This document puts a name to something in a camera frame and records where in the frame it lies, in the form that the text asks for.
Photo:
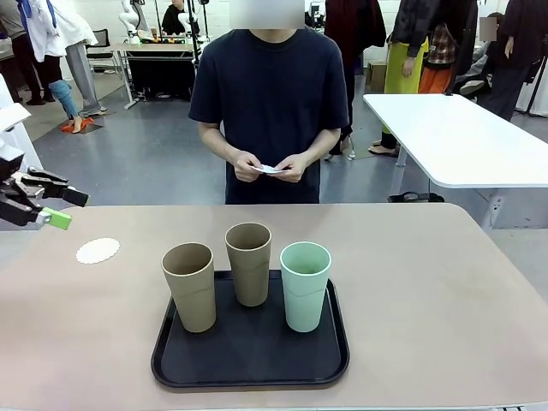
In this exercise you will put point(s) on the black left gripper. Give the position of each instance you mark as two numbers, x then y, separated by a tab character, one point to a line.
10	201

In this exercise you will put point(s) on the brown tall cup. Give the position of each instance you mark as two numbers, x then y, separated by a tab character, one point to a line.
192	299
250	278

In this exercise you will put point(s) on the white scalloped paper coaster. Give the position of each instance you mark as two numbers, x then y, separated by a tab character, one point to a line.
269	169
97	251

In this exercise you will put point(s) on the mint green tall cup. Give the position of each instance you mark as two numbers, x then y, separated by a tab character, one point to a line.
304	304

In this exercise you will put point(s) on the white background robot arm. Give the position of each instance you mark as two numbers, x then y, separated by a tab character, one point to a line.
128	17

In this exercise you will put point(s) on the person's left forearm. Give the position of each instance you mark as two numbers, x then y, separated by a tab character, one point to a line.
319	143

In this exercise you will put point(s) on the person's right forearm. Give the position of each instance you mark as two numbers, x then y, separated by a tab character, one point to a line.
218	143

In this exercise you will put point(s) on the person's right hand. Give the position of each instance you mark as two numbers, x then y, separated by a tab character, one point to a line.
246	169

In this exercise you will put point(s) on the person's left hand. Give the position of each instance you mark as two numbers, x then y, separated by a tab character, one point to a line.
297	169

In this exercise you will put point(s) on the orange cloth on floor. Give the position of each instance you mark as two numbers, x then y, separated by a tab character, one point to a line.
83	125

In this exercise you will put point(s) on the mannequin white coat grey trousers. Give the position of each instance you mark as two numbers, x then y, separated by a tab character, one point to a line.
81	77

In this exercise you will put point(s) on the background person dark trousers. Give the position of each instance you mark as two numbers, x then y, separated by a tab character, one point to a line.
21	64

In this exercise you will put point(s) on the mannequin blue white jacket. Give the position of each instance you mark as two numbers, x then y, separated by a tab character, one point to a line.
43	38

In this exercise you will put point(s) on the black office chair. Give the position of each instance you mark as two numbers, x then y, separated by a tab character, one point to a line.
102	38

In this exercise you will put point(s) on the person torso navy T-shirt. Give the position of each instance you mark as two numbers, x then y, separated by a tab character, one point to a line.
269	94

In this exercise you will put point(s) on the black plastic tray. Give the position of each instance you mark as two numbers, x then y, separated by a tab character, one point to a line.
248	355

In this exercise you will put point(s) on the cardboard box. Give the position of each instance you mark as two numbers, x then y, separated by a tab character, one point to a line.
377	77

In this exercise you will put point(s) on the black table foot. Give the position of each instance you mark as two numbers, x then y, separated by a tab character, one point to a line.
419	197

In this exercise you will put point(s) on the mannequin black jacket yellow skirt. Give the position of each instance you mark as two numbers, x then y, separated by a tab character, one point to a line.
400	68

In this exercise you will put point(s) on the mannequin plaid top orange trousers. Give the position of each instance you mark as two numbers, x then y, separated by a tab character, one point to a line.
434	79

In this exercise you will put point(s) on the white rounded table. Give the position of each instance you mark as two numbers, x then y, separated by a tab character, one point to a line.
449	137

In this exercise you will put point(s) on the seated background person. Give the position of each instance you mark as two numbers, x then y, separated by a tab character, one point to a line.
471	85

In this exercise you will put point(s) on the mannequin dark robe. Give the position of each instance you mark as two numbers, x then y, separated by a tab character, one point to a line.
514	77

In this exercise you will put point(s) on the black floor stand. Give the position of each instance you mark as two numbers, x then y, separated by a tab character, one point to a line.
533	98

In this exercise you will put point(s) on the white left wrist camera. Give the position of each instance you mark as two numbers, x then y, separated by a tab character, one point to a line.
13	116

